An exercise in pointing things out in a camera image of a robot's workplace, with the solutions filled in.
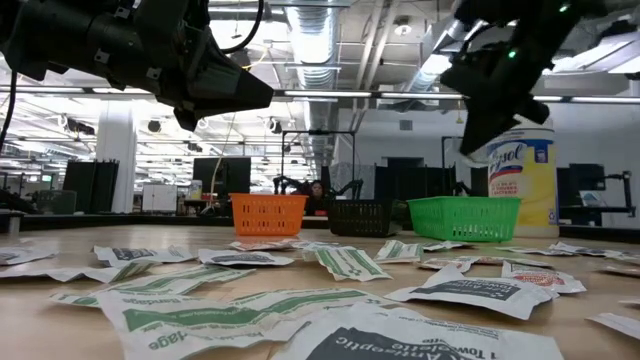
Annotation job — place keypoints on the green plastic basket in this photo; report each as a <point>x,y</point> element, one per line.
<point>465,217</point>

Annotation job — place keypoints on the black partition panels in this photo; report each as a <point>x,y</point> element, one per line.
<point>415,180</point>

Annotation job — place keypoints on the ceiling light strip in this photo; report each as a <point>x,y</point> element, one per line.
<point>547,98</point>
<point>605,99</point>

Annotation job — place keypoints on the black desk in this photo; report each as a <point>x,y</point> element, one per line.
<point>595,212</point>

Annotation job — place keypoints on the silver ventilation duct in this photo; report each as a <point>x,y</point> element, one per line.
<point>315,30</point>

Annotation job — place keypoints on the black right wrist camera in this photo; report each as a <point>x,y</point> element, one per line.
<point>460,75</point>

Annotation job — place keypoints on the plain white packet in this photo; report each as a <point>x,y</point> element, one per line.
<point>620,325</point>

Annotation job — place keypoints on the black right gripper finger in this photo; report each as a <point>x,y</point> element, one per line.
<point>475,120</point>
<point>495,122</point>

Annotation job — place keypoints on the black cabinets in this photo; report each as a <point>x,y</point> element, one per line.
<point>90,187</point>

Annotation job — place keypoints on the seated person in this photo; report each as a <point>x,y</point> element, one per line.
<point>317,197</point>

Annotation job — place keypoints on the white cabinet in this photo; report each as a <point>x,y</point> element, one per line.
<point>159,197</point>

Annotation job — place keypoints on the black plastic basket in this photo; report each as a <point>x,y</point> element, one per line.
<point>360,217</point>

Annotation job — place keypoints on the yellow Lysol wipes canister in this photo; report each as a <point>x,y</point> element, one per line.
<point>530,180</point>

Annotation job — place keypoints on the white pillar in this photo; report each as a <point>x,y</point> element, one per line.
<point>116,160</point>

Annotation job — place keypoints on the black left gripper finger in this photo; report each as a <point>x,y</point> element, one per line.
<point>225,85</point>
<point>220,56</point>

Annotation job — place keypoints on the black monitor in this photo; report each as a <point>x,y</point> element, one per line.
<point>587,177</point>
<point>222,175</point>

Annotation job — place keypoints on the orange plastic basket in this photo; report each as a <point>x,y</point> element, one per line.
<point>270,215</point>

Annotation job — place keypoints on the yellow container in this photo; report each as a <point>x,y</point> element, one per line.
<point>195,190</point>

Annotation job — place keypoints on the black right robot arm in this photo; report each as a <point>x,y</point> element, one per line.
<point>550,20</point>

